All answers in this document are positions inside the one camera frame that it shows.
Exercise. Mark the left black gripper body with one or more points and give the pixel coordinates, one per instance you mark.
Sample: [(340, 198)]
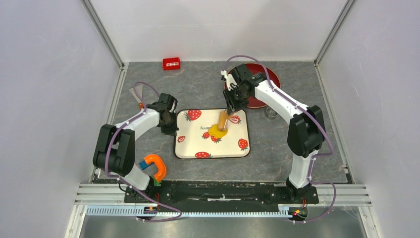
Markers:
[(171, 126)]

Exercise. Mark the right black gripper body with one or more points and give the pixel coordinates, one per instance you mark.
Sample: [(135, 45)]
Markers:
[(235, 98)]

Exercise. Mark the wooden dough roller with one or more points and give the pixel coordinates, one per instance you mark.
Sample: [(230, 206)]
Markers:
[(223, 118)]

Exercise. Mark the metal ring cutter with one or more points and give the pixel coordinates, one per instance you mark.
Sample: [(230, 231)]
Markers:
[(270, 113)]

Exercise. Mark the yellow dough piece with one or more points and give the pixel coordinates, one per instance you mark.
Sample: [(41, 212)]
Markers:
[(215, 132)]

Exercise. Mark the white strawberry tray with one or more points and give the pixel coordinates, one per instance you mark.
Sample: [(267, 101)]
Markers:
[(198, 136)]

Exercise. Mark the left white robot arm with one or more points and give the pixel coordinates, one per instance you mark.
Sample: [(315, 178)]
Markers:
[(115, 148)]

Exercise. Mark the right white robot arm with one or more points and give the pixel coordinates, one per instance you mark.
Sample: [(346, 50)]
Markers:
[(306, 130)]

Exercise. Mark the red round plate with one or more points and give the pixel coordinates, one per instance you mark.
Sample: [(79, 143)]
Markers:
[(271, 80)]

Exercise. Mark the red toy brick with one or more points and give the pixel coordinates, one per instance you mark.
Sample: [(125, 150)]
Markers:
[(169, 64)]

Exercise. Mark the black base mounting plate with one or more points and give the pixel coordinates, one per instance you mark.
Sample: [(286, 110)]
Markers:
[(227, 196)]

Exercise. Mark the orange handled metal scraper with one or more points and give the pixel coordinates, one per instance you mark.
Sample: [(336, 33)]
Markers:
[(137, 93)]

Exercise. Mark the aluminium frame rail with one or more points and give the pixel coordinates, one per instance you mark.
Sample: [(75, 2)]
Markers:
[(116, 200)]

